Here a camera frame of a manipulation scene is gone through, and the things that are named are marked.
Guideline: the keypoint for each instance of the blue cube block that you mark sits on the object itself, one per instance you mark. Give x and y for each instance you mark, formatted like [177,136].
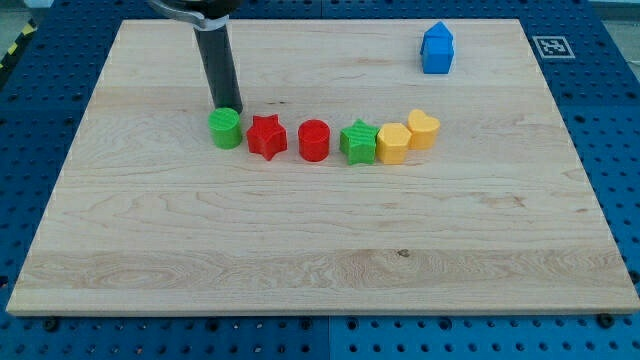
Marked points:
[437,55]

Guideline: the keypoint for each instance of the dark robot end effector mount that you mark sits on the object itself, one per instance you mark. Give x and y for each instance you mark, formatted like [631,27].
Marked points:
[203,15]

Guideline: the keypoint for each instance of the red cylinder block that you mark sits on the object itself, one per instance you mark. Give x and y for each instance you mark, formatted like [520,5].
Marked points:
[314,139]

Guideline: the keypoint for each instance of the green cylinder block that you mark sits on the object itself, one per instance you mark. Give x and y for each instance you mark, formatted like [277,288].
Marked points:
[224,125]

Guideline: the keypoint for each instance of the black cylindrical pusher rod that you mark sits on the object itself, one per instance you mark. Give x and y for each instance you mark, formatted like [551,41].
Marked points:
[218,63]

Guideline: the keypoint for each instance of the red star block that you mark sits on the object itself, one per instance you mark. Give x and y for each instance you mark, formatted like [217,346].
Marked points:
[267,136]

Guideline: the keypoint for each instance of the green star block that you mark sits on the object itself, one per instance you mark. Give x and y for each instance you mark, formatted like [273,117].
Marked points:
[358,142]

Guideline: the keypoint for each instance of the yellow pentagon block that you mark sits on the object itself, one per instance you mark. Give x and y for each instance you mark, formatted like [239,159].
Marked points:
[392,143]

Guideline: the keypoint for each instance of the wooden board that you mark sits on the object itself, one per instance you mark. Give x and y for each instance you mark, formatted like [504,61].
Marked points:
[149,218]

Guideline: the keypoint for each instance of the white fiducial marker tag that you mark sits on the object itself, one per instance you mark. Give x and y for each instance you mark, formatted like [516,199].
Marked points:
[552,47]

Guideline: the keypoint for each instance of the yellow heart block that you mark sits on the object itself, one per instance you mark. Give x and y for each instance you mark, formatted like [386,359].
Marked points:
[424,129]

